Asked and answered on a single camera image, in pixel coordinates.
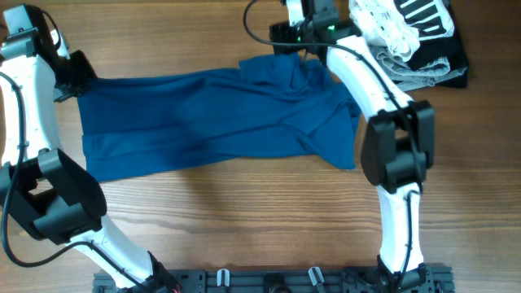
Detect blue t-shirt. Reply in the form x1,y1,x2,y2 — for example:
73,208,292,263
77,54,361,181

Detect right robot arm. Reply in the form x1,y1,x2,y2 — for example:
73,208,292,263
269,19,435,292

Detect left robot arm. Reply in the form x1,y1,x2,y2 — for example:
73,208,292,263
1,4,182,292

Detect white patterned folded garment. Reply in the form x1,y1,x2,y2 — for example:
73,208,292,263
348,0,420,62

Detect black folded garment white stripes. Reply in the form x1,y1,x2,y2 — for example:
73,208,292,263
394,0,469,88

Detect black left camera cable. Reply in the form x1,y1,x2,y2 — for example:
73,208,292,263
0,7,151,293

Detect black camera cable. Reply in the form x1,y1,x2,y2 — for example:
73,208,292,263
242,0,424,286
0,7,151,293

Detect black right camera cable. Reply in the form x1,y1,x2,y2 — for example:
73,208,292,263
242,0,424,286

